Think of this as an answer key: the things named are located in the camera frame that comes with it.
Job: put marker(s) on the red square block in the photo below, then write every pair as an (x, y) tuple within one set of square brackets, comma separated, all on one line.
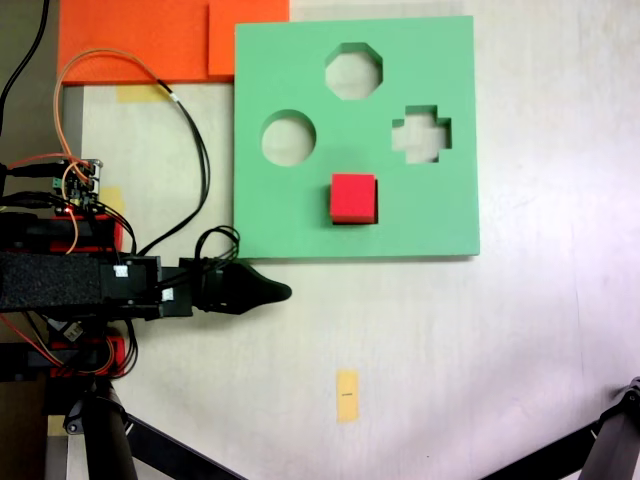
[(352, 197)]

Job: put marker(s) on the orange flat block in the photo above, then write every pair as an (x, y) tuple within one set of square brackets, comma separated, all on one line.
[(125, 30)]

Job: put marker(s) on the black and red table clamp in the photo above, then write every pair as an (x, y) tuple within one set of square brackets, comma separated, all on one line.
[(107, 232), (117, 352)]

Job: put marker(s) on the yellow masking tape strip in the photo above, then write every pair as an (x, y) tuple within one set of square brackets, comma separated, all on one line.
[(140, 93), (56, 425), (114, 197)]

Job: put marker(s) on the black circuit board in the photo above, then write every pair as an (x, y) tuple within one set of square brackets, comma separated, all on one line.
[(70, 331)]

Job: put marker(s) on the yellow tape with black mark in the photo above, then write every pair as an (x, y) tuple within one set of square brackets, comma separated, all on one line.
[(347, 405)]

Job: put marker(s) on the green circuit board with connectors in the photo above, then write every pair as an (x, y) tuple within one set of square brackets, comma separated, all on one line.
[(77, 187)]

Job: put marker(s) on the smooth black tripod leg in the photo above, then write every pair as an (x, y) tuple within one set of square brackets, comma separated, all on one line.
[(107, 440)]

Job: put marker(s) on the green shape sorting board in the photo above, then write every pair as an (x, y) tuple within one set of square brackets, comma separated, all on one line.
[(425, 210)]

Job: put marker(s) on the notched black tripod leg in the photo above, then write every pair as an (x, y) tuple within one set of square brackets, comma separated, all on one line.
[(615, 450)]

